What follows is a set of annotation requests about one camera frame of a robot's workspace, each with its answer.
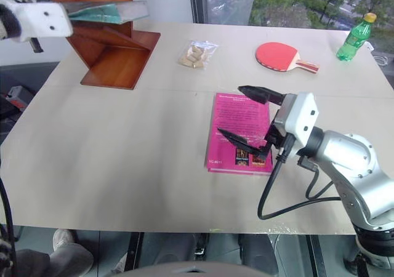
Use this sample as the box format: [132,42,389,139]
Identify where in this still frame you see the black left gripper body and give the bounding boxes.
[28,36,44,54]

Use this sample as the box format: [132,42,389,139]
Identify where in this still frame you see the green book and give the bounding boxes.
[63,0,151,25]

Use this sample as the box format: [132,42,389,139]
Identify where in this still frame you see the red table tennis paddle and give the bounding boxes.
[254,41,321,75]

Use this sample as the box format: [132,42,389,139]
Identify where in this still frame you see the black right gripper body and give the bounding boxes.
[263,116,298,163]

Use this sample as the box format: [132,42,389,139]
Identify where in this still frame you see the clear plastic sheet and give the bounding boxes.
[201,0,258,26]

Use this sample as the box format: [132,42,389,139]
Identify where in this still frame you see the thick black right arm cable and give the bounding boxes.
[257,134,342,221]

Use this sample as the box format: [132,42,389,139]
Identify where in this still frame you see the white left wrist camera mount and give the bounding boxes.
[0,0,74,44]

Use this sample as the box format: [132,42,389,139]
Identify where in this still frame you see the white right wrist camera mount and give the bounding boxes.
[273,92,321,146]

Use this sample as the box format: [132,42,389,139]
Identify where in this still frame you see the wooden bookshelf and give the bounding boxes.
[60,0,162,91]

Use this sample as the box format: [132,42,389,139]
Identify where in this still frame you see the green bottle with yellow cap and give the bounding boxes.
[336,12,378,63]

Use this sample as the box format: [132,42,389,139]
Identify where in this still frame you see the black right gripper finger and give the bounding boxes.
[237,85,288,106]
[217,127,272,158]

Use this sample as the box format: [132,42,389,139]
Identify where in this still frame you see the clear bag of corks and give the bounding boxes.
[177,39,219,72]

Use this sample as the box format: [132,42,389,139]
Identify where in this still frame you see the grey shoe and trouser leg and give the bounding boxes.
[14,228,95,277]

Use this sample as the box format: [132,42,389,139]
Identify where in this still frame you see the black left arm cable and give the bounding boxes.
[0,175,17,277]

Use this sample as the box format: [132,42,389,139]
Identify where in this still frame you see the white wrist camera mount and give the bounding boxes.
[0,0,74,44]
[273,92,321,146]

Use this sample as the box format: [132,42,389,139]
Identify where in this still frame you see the dark window frame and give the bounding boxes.
[188,0,207,24]

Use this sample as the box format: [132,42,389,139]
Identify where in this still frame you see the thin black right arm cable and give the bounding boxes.
[297,156,334,200]

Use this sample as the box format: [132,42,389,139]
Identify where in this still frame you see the black table leg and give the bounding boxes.
[122,232,145,273]

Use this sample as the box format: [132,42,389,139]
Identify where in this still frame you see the pink book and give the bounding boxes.
[204,92,275,176]

